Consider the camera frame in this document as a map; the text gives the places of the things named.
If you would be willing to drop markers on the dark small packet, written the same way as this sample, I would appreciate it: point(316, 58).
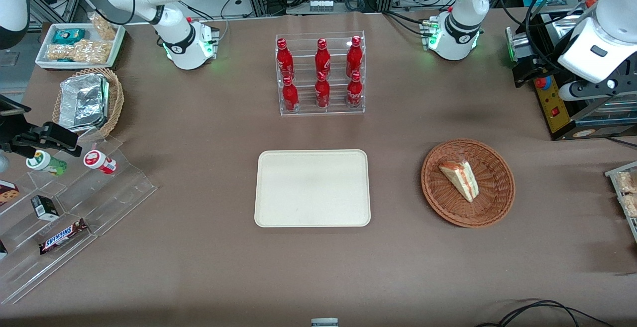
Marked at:
point(2, 250)

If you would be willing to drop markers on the teal snack packet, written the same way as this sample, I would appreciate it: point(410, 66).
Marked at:
point(68, 36)

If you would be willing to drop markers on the clear acrylic bottle rack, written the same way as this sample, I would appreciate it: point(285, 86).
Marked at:
point(338, 110)

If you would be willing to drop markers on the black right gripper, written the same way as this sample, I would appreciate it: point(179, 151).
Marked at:
point(15, 137)

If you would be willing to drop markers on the red emergency stop button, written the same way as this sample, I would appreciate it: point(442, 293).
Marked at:
point(543, 83)

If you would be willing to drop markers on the red label white-capped bottle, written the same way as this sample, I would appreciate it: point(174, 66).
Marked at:
point(99, 161)

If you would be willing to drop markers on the clear acrylic stepped stand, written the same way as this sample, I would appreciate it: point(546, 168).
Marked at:
point(114, 192)

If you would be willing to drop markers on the clear peanut snack bag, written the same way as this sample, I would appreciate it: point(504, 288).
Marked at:
point(82, 52)
point(103, 27)

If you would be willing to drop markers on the cream rectangular tray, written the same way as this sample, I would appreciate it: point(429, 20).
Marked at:
point(312, 188)

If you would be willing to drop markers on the white rectangular snack tray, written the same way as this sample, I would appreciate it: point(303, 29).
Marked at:
point(117, 43)

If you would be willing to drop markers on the Snickers chocolate bar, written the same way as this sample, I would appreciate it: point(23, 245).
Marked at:
point(62, 237)

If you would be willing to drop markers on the silver foil packet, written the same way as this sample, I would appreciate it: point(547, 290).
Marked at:
point(83, 102)

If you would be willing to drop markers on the small black box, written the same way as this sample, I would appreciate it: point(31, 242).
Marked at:
point(45, 207)

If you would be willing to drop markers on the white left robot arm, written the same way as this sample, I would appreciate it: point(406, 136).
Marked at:
point(604, 38)

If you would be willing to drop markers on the oval light wicker basket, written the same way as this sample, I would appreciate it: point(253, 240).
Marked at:
point(115, 103)

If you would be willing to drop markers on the triangular wrapped sandwich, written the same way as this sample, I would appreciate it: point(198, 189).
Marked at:
point(462, 180)

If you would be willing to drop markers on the clear rice cracker pack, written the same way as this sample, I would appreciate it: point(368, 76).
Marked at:
point(631, 205)
point(628, 181)

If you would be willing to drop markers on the small grey white object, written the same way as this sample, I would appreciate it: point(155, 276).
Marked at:
point(324, 322)

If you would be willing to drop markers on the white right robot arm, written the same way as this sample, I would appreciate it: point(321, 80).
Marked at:
point(174, 23)

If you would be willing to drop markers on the green label white-capped bottle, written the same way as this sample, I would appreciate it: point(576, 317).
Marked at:
point(46, 163)

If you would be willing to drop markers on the silver green-lit device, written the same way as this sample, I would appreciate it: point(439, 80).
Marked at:
point(517, 44)

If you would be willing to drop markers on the red cola bottle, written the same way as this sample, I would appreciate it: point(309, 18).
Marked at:
point(322, 58)
point(354, 93)
point(354, 55)
point(284, 60)
point(322, 93)
point(290, 95)

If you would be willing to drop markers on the black yellow control box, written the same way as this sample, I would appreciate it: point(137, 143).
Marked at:
point(557, 110)

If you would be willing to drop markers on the round brown wicker basket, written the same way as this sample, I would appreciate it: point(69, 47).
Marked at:
point(490, 207)

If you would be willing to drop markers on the white power strip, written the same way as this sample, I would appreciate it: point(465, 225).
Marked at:
point(321, 4)

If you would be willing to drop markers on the brown cookie box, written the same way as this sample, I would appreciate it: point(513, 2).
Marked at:
point(7, 192)

